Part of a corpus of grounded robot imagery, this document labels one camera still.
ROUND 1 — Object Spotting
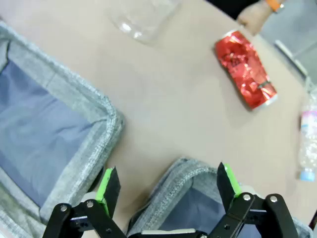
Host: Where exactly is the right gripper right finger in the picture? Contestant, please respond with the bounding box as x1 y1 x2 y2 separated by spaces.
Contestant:
207 162 300 238

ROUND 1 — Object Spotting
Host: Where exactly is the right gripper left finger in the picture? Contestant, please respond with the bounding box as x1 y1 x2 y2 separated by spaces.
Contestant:
42 165 128 238

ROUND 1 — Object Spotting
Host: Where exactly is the clear plastic water bottle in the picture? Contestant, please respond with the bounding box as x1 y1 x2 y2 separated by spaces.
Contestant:
297 85 317 183

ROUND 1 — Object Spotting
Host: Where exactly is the crushed red drink can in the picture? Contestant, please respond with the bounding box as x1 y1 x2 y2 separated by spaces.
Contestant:
214 29 278 112

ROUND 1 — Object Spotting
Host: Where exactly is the clear plastic cup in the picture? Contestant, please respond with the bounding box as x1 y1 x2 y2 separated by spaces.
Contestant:
105 0 183 47

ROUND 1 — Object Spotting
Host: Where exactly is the person's left hand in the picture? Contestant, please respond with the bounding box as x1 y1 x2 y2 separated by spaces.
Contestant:
236 0 273 36

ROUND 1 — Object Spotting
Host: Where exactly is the grey fabric basket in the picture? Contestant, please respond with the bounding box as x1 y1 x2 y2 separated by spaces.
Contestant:
0 21 124 238
126 157 314 238

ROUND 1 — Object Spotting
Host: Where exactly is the white table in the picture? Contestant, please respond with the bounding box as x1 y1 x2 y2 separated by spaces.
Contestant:
273 39 310 78

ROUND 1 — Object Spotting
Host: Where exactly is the orange wristwatch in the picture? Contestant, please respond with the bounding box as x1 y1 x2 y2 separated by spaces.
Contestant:
264 0 285 12

